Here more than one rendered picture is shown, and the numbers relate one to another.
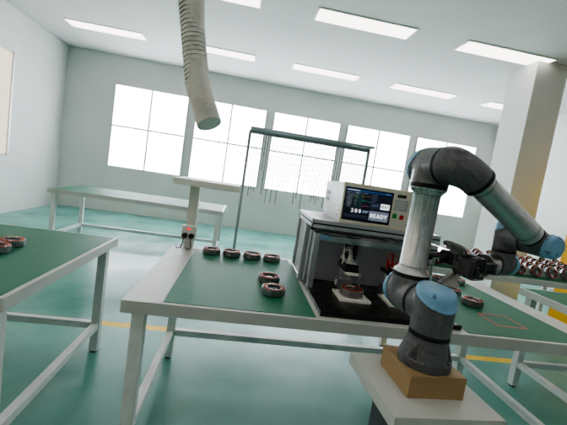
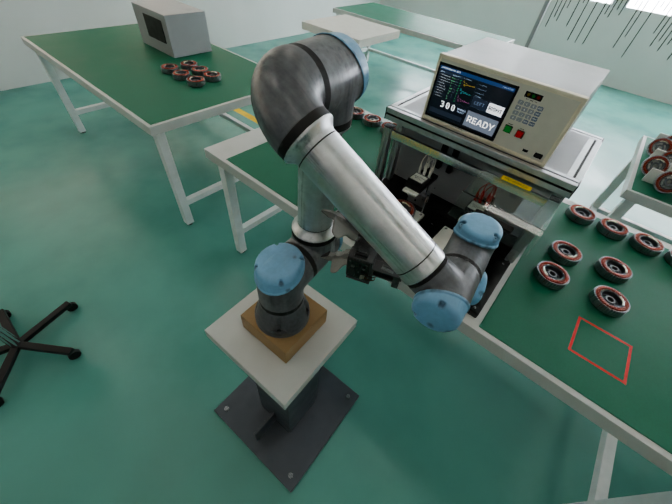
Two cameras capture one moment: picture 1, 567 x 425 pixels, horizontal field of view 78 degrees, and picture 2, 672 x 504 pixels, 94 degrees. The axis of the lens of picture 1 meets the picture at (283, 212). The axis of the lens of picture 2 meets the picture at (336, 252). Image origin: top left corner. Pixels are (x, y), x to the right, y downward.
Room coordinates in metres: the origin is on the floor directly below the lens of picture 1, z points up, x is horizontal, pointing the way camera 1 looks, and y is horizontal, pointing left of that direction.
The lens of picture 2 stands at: (0.75, -0.88, 1.59)
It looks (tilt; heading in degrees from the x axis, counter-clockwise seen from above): 47 degrees down; 42
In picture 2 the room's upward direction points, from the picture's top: 7 degrees clockwise
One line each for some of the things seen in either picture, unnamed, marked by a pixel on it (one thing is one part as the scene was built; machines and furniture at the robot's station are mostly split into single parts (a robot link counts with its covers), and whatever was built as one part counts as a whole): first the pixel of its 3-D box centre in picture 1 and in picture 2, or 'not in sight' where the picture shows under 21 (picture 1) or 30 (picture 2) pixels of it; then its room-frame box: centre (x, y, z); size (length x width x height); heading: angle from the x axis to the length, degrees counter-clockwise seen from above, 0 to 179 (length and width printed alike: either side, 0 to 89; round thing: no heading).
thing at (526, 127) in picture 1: (512, 187); not in sight; (5.04, -3.17, 1.65); 0.50 x 0.45 x 3.30; 7
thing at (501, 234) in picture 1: (510, 237); (467, 251); (1.20, -0.78, 1.21); 0.11 x 0.08 x 0.11; 14
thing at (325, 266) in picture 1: (362, 257); (466, 174); (1.92, -0.47, 0.92); 0.66 x 0.01 x 0.30; 97
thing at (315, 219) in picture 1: (363, 225); (491, 128); (1.98, -0.46, 1.09); 0.68 x 0.44 x 0.05; 97
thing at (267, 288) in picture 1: (273, 289); not in sight; (1.59, -0.01, 0.77); 0.11 x 0.11 x 0.04
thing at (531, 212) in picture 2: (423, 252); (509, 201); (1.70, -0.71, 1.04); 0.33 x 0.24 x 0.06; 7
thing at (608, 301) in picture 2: (472, 301); (609, 300); (1.91, -1.12, 0.77); 0.11 x 0.11 x 0.04
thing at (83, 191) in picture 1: (144, 224); (412, 56); (4.74, 1.86, 0.38); 2.10 x 0.90 x 0.75; 97
